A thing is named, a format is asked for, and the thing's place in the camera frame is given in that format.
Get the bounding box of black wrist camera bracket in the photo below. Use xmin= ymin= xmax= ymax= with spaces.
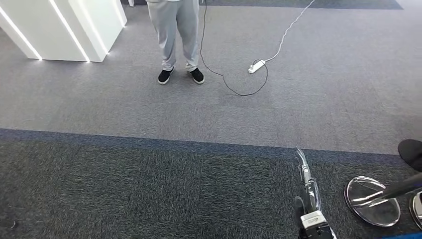
xmin=298 ymin=223 xmax=335 ymax=239

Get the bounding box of white power cord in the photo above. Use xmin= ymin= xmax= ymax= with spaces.
xmin=264 ymin=0 xmax=318 ymax=63

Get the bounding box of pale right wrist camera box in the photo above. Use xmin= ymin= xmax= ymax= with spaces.
xmin=300 ymin=210 xmax=327 ymax=231

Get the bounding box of white lit display plinth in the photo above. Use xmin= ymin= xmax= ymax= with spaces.
xmin=0 ymin=0 xmax=128 ymax=63

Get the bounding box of black floor cable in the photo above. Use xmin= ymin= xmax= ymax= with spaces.
xmin=199 ymin=0 xmax=270 ymax=97

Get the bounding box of black stanchion post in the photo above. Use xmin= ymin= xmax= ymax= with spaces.
xmin=397 ymin=138 xmax=422 ymax=173

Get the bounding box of chrome stanchion post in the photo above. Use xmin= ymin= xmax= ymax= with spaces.
xmin=409 ymin=190 xmax=422 ymax=231
xmin=343 ymin=172 xmax=422 ymax=228

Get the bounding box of person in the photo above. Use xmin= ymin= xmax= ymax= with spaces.
xmin=145 ymin=0 xmax=206 ymax=86

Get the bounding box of white power strip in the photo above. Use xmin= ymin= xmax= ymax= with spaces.
xmin=247 ymin=59 xmax=267 ymax=75

